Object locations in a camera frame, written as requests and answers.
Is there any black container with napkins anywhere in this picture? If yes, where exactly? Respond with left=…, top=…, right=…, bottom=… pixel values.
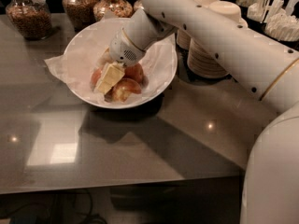
left=263, top=10, right=299, bottom=50

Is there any front paper cup stack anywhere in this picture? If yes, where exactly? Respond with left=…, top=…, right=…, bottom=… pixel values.
left=187, top=0, right=248, bottom=79

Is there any white paper liner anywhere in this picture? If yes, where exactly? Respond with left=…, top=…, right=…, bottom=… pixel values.
left=44, top=10, right=177, bottom=106

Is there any leftmost glass nut jar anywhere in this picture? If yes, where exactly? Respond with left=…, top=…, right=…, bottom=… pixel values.
left=6, top=0, right=52, bottom=40

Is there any white bowl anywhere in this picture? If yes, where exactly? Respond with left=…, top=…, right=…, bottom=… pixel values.
left=63, top=17, right=178, bottom=110

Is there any black container with stirrers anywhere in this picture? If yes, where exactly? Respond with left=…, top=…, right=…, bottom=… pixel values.
left=236, top=0, right=284, bottom=23

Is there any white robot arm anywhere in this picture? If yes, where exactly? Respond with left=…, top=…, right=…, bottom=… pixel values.
left=109, top=0, right=299, bottom=224

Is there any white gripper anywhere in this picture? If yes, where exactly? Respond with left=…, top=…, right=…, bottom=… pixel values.
left=94, top=28, right=146, bottom=94

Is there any red apple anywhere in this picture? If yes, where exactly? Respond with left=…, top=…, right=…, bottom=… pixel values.
left=91, top=67, right=102, bottom=87
left=105, top=78, right=141, bottom=102
left=124, top=63, right=144, bottom=83

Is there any glass nut jar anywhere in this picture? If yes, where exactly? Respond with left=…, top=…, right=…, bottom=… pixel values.
left=6, top=0, right=52, bottom=40
left=62, top=0, right=98, bottom=31
left=133, top=0, right=143, bottom=11
left=93, top=0, right=133, bottom=21

